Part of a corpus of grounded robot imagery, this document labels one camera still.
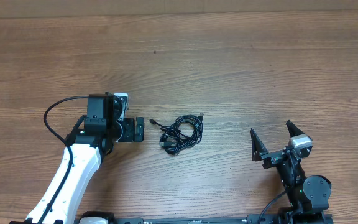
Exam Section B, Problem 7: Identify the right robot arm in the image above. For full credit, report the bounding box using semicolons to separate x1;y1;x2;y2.
247;120;333;224

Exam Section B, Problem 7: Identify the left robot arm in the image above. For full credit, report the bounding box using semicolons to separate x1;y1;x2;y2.
23;92;144;223

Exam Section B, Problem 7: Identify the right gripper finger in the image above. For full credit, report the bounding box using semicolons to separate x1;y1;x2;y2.
250;129;269;161
286;120;304;138

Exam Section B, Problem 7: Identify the black USB-C cable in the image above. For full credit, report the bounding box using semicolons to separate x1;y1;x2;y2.
149;118;195;147

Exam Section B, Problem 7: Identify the black USB-A to C cable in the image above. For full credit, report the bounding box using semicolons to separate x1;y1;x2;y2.
157;113;204;156

